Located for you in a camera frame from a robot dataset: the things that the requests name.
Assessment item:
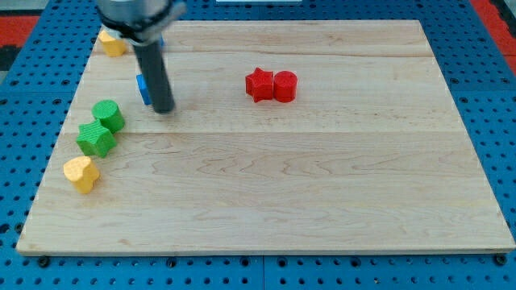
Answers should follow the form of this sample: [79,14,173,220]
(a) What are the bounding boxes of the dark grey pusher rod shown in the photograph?
[134,39,175,114]

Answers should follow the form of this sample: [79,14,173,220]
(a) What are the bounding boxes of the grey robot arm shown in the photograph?
[96,0,187,114]

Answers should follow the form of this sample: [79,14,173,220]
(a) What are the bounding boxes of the yellow heart block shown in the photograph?
[63,156,100,194]

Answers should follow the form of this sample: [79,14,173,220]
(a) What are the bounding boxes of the wooden board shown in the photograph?
[17,20,515,256]

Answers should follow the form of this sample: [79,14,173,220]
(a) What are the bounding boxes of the blue block behind rod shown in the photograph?
[135,74,152,106]

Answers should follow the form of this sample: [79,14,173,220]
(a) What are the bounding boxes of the yellow block at top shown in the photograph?
[98,30,127,57]

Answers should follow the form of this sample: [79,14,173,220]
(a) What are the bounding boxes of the green cylinder block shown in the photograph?
[92,100,125,134]

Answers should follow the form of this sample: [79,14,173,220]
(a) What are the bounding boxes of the green star block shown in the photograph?
[76,119,117,158]

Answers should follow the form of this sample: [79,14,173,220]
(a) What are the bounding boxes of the red star block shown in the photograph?
[245,68,273,103]

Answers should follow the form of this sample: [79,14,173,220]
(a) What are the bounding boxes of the red cylinder block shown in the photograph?
[273,71,298,103]

